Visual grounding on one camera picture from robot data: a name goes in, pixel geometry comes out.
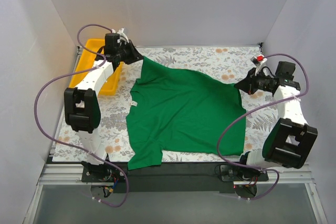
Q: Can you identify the green t-shirt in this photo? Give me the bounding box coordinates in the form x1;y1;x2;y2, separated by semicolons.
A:
126;58;246;170

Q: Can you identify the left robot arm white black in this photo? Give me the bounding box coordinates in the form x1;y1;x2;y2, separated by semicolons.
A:
64;28;144;182

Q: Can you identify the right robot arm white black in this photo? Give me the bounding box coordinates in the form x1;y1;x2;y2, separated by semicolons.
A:
234;60;318;181

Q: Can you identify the yellow plastic bin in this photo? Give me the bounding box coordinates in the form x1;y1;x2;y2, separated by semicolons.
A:
69;38;124;96

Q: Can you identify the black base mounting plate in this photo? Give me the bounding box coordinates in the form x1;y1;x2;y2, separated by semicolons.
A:
81;161;268;194

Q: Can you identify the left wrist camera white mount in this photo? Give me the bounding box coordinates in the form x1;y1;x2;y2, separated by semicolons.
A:
117;27;129;45

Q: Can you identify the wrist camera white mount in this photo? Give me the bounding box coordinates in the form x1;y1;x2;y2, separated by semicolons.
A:
251;55;267;75
117;27;129;45

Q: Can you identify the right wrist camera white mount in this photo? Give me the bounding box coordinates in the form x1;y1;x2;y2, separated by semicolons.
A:
251;55;267;75

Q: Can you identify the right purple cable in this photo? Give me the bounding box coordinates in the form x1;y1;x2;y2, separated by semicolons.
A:
216;53;308;200

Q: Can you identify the aluminium frame rail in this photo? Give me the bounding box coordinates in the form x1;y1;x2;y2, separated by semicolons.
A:
38;163;87;186

